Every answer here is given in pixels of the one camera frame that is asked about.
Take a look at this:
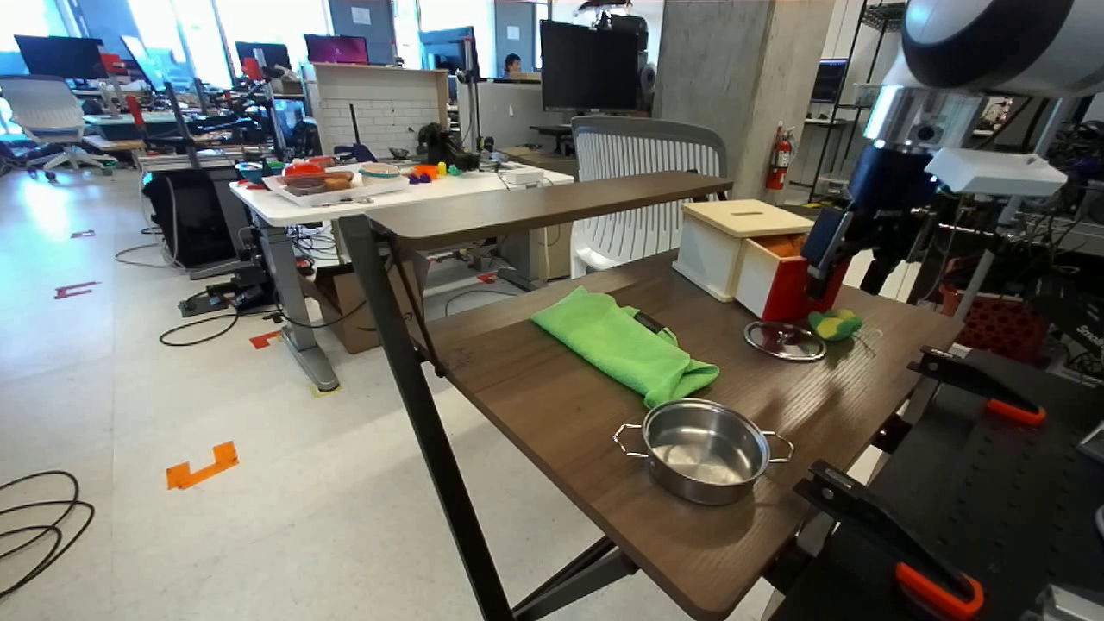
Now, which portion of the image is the green yellow plush toy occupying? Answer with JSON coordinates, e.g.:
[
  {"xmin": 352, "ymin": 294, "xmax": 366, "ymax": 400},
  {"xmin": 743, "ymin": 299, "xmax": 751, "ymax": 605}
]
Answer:
[{"xmin": 806, "ymin": 306, "xmax": 868, "ymax": 347}]

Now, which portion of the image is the light wooden box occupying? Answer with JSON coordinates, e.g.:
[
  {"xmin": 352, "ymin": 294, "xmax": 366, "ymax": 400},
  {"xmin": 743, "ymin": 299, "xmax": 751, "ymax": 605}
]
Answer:
[{"xmin": 674, "ymin": 198, "xmax": 816, "ymax": 306}]

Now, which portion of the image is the glass pot lid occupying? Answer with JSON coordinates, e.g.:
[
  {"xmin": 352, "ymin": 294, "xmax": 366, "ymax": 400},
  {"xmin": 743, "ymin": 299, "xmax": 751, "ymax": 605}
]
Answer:
[{"xmin": 737, "ymin": 318, "xmax": 832, "ymax": 367}]

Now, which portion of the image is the black floor cable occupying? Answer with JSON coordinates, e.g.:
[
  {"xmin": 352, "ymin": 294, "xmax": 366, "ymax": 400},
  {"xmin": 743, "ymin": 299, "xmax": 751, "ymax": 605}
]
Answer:
[{"xmin": 0, "ymin": 465, "xmax": 98, "ymax": 601}]

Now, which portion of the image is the black clamp with orange handle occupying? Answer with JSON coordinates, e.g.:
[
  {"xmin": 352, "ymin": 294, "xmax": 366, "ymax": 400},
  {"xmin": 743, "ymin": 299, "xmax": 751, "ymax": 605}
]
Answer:
[
  {"xmin": 789, "ymin": 462, "xmax": 990, "ymax": 621},
  {"xmin": 912, "ymin": 347, "xmax": 1053, "ymax": 432}
]

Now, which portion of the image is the dark wood raised shelf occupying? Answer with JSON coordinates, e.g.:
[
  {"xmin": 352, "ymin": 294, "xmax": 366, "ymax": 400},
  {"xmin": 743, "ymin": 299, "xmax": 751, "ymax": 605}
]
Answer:
[{"xmin": 362, "ymin": 168, "xmax": 736, "ymax": 247}]

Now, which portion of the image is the small computer monitor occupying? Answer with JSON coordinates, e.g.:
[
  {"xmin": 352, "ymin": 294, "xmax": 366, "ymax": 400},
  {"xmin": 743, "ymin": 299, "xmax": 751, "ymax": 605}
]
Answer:
[
  {"xmin": 236, "ymin": 37, "xmax": 292, "ymax": 79},
  {"xmin": 10, "ymin": 32, "xmax": 111, "ymax": 84}
]

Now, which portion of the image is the green cloth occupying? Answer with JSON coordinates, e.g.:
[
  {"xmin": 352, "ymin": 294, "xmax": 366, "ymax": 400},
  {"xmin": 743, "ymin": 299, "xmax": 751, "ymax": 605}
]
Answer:
[{"xmin": 529, "ymin": 288, "xmax": 724, "ymax": 411}]

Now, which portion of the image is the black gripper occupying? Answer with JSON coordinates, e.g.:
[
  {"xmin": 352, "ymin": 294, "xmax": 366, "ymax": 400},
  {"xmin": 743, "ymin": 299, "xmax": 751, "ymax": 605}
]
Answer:
[{"xmin": 800, "ymin": 142, "xmax": 942, "ymax": 314}]

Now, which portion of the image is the white partition panel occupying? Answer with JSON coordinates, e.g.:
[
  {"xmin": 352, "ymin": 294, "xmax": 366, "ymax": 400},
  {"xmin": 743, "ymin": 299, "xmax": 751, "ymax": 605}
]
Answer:
[{"xmin": 309, "ymin": 64, "xmax": 451, "ymax": 161}]

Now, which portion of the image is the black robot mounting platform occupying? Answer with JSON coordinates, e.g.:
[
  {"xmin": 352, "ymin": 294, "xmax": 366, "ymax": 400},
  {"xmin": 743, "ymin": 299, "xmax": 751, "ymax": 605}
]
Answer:
[{"xmin": 769, "ymin": 367, "xmax": 1104, "ymax": 621}]

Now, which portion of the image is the small steel pot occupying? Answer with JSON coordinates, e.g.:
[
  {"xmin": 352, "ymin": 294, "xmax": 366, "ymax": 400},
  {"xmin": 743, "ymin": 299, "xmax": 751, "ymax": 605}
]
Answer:
[{"xmin": 609, "ymin": 396, "xmax": 800, "ymax": 511}]

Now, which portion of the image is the orange floor tape marker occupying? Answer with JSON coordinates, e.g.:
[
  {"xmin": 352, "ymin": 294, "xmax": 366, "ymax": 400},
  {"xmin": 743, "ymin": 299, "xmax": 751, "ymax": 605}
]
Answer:
[{"xmin": 162, "ymin": 439, "xmax": 241, "ymax": 493}]

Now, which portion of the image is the white desk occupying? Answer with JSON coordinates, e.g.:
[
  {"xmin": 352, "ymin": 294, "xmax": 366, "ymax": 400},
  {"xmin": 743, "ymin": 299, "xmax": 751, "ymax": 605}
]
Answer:
[{"xmin": 228, "ymin": 160, "xmax": 576, "ymax": 393}]

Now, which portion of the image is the orange red tray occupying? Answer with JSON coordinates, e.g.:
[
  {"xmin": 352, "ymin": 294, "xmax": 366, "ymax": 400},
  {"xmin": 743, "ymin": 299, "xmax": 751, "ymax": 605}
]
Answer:
[{"xmin": 280, "ymin": 156, "xmax": 358, "ymax": 198}]

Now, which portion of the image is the large black computer monitor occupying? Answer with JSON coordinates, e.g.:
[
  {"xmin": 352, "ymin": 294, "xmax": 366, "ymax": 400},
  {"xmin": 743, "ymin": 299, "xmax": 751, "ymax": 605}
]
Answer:
[{"xmin": 538, "ymin": 17, "xmax": 652, "ymax": 113}]

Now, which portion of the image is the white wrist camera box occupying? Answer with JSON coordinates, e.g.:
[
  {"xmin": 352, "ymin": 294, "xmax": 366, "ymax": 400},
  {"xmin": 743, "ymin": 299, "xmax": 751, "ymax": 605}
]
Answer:
[{"xmin": 924, "ymin": 144, "xmax": 1068, "ymax": 202}]

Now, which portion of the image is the red fire extinguisher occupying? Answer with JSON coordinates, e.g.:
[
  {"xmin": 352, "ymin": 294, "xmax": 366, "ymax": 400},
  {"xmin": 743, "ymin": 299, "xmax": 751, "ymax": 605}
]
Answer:
[{"xmin": 762, "ymin": 122, "xmax": 798, "ymax": 198}]

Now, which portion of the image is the black metal table frame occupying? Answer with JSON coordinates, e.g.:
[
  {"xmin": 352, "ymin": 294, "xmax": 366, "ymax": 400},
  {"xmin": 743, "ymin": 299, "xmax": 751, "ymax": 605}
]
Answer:
[{"xmin": 339, "ymin": 214, "xmax": 647, "ymax": 621}]

